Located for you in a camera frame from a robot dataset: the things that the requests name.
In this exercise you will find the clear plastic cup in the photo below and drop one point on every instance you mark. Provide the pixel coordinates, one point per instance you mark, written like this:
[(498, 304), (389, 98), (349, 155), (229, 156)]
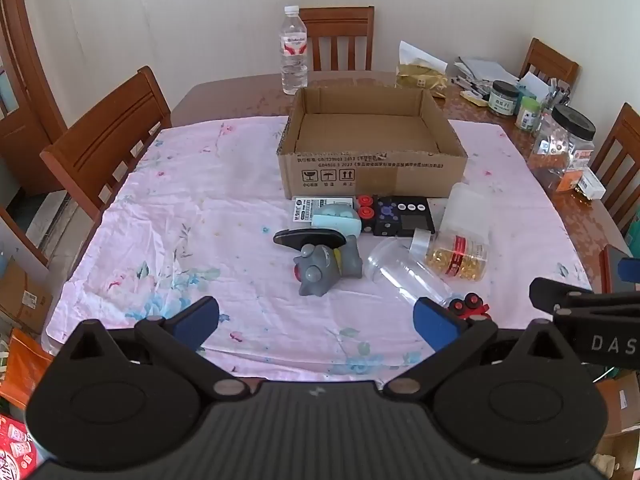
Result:
[(404, 272)]

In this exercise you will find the black digital scale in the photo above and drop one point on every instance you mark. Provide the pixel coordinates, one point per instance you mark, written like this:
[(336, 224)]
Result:
[(414, 216)]

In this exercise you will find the green-lidded small bottle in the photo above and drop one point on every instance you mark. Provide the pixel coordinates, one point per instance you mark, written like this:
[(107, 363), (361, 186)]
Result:
[(527, 115)]

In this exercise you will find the grey toy figure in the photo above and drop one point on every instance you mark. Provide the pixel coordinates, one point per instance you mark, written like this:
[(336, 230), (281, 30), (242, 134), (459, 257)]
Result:
[(322, 267)]

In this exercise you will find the dark-lidded glass jar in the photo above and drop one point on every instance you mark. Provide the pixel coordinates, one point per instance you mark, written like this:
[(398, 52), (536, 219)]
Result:
[(504, 100)]

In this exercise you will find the white folded paper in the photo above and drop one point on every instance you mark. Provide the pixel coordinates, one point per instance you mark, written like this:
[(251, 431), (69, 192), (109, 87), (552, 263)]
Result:
[(534, 85)]

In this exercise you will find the red printed packet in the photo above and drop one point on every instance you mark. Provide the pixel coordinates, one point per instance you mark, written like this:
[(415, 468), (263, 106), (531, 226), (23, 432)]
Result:
[(15, 450)]

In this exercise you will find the orange plastic bag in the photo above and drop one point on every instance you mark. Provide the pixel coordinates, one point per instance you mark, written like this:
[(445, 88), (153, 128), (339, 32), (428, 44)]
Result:
[(22, 367)]

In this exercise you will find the clear bottle of yellow capsules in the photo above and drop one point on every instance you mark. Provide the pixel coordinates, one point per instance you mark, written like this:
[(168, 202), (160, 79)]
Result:
[(457, 256)]

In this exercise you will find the black cube with red buttons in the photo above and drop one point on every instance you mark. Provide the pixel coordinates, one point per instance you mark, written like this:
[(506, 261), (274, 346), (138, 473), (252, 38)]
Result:
[(372, 214)]

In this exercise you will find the cardboard box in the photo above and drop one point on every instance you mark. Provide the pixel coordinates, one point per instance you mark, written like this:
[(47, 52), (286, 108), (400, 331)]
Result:
[(372, 140)]

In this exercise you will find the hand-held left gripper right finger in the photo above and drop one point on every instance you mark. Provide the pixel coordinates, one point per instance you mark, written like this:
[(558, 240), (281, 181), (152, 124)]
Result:
[(434, 322)]

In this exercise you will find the wooden chair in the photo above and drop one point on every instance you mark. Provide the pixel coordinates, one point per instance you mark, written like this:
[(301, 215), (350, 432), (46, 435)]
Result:
[(620, 160), (547, 62), (105, 135), (342, 35)]

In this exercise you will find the white labelled flat box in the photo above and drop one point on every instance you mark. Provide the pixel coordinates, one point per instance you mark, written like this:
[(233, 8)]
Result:
[(301, 208)]

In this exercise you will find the brown cardboard carton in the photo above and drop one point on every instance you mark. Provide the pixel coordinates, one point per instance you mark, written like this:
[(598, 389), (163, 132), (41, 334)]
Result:
[(22, 295), (620, 410)]

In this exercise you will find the black curved flat tool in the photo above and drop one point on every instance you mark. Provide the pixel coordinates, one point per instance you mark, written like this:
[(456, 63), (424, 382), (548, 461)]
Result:
[(306, 238)]

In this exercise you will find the red toy train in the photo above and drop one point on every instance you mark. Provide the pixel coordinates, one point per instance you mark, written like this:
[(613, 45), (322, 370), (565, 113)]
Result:
[(470, 306)]

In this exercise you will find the large clear black-lidded jar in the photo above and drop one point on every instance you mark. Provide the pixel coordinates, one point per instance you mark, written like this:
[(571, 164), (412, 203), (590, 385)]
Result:
[(562, 145)]

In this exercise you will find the wooden framed door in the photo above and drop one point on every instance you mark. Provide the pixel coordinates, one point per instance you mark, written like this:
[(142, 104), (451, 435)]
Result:
[(22, 85)]

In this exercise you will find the gold tissue packet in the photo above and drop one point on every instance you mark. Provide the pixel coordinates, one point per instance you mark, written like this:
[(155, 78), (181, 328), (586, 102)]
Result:
[(420, 76)]

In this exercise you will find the teal egg-shaped toy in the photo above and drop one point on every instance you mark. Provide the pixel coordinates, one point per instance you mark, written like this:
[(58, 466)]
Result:
[(339, 218)]

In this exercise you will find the bunch of pens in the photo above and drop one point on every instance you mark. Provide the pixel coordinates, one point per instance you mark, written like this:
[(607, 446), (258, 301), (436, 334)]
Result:
[(470, 89)]

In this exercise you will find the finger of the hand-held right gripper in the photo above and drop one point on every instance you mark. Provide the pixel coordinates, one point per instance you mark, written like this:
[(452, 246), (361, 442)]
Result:
[(552, 292), (629, 270)]

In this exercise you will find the clear plastic water bottle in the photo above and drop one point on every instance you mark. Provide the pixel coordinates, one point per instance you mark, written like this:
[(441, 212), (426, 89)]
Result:
[(293, 52)]

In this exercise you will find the translucent white plastic box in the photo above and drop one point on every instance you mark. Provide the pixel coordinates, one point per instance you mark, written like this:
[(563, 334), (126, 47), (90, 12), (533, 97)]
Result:
[(467, 207)]

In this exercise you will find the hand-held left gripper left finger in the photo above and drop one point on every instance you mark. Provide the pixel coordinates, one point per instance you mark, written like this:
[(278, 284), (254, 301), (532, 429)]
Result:
[(197, 317)]

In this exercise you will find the pink floral tablecloth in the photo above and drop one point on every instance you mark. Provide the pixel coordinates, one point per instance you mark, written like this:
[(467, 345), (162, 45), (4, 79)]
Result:
[(200, 240)]

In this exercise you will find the small white carton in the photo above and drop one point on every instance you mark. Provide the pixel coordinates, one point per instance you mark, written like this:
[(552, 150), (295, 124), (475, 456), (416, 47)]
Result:
[(590, 184)]

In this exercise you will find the grey paper sheets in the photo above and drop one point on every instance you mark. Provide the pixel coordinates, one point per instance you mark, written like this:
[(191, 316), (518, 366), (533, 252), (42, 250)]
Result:
[(487, 67)]

